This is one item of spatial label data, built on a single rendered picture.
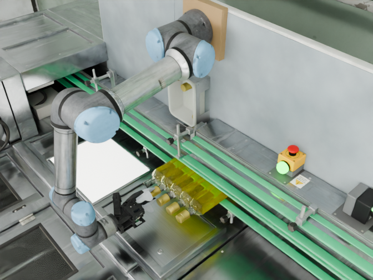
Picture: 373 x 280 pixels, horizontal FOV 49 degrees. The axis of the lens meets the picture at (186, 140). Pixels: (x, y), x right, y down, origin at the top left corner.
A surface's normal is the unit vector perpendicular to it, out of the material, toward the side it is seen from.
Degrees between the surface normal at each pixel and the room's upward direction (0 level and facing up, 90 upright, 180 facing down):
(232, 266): 90
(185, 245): 90
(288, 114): 0
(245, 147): 90
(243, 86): 0
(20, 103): 90
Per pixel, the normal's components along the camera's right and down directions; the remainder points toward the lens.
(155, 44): -0.81, 0.38
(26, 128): 0.66, 0.44
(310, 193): -0.03, -0.79
